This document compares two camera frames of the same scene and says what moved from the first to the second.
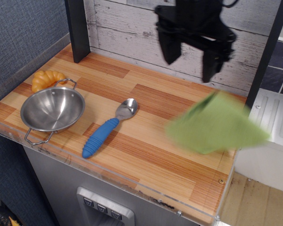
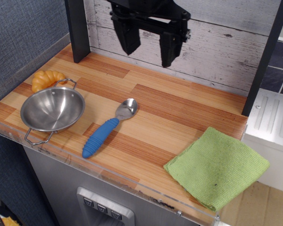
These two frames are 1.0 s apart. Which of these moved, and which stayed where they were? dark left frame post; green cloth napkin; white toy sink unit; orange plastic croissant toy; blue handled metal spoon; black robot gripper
Moved: black robot gripper; green cloth napkin
Stayed: orange plastic croissant toy; blue handled metal spoon; dark left frame post; white toy sink unit
